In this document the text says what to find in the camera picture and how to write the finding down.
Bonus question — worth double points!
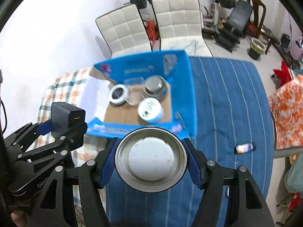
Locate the dark blue charger cube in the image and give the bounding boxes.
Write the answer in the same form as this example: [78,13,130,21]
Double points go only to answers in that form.
[50,102,86,138]

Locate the round white black device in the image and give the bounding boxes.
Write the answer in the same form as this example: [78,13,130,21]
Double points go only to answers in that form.
[109,84,129,106]

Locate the gold tin lid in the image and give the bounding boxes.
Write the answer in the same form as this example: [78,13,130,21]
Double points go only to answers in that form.
[115,126,187,193]

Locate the clear acrylic box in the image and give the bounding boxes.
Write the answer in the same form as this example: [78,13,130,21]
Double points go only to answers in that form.
[123,77,145,106]

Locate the white cream jar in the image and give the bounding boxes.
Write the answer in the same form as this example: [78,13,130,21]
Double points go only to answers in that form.
[137,97,164,124]

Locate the perforated steel tin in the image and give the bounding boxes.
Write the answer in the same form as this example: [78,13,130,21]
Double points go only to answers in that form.
[143,75,167,100]

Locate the person hand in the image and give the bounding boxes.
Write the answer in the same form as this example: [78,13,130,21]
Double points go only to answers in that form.
[11,211,28,227]

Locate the plaid orange teal cloth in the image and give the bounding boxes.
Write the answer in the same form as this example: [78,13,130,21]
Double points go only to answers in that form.
[34,67,106,167]

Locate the blue striped cloth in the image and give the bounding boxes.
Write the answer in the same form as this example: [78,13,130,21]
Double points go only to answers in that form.
[106,58,274,226]

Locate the blue cardboard box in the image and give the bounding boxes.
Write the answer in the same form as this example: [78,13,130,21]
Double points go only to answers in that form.
[81,50,197,138]

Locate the orange floral cloth chair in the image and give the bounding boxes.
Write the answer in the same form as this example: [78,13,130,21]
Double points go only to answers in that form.
[268,74,303,149]

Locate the left white padded chair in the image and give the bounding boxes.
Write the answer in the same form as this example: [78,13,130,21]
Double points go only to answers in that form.
[95,4,152,58]

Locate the white padded chair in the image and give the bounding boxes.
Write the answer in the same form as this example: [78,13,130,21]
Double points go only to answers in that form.
[151,0,213,57]
[95,4,152,58]

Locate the red cloth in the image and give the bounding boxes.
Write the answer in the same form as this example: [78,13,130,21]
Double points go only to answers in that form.
[273,61,292,86]

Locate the black trash bin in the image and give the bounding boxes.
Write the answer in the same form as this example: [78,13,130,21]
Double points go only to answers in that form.
[248,37,266,60]

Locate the right white padded chair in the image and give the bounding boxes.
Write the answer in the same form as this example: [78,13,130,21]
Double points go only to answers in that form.
[151,0,213,57]

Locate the black weight bench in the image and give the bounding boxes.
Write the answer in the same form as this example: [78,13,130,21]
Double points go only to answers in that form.
[215,0,253,52]

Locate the brown wooden chair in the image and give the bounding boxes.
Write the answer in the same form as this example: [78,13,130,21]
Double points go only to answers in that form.
[243,0,278,54]

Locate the wire clothes hangers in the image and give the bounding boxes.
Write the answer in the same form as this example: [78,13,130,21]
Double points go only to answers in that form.
[170,39,199,54]

